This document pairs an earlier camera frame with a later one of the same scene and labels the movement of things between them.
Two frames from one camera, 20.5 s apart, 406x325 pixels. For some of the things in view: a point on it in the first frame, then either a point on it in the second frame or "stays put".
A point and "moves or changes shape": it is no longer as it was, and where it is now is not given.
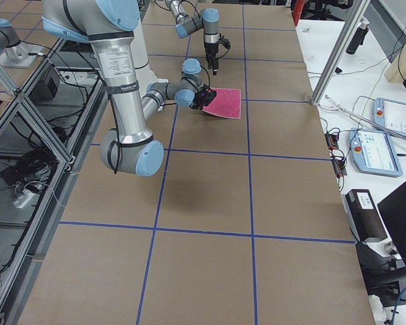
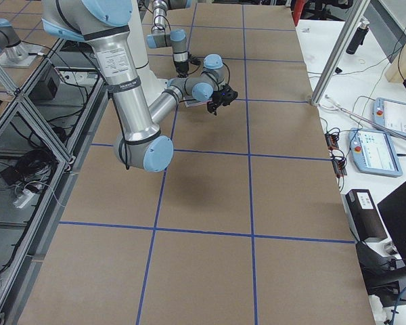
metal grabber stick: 335,107 stays put
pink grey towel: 227,103 moves or changes shape
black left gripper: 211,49 → 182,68
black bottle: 358,36 stays put
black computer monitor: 400,212 stays put
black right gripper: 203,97 → 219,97
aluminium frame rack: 34,150 stays put
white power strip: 24,198 stays put
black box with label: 363,215 stays put
